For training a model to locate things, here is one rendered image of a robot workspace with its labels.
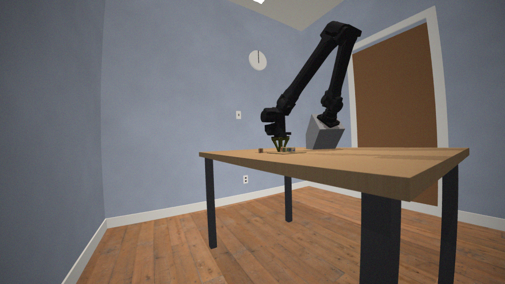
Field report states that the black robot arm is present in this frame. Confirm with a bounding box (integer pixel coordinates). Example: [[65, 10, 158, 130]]
[[260, 21, 362, 128]]

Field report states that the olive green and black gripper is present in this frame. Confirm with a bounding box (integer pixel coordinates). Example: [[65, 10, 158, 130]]
[[269, 122, 291, 152]]

